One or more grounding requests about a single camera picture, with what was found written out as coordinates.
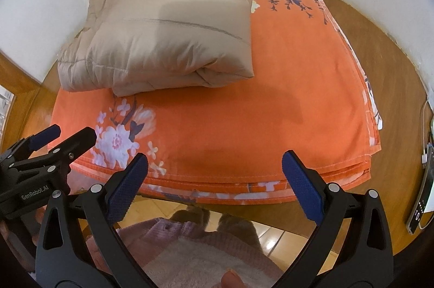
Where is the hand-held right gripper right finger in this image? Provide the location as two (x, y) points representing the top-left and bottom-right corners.
(275, 150), (394, 288)

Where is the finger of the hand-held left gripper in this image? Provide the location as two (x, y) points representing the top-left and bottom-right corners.
(0, 124), (62, 168)
(10, 126), (98, 175)

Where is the person's right hand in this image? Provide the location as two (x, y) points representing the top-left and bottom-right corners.
(220, 268), (246, 288)

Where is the grey device with display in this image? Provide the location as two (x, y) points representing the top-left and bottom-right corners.
(406, 157), (434, 235)

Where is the brown fuzzy slipper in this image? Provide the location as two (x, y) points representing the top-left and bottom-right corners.
(217, 211), (262, 248)
(169, 206), (213, 232)

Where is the orange floral blanket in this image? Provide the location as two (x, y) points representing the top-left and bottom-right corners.
(51, 0), (384, 206)

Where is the person's pink fleece garment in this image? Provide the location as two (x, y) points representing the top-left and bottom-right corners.
(86, 216), (286, 288)

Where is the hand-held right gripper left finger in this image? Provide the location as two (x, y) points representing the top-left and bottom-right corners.
(34, 153), (160, 288)

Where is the beige puffer jacket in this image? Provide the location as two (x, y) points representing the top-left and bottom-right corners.
(56, 0), (256, 97)

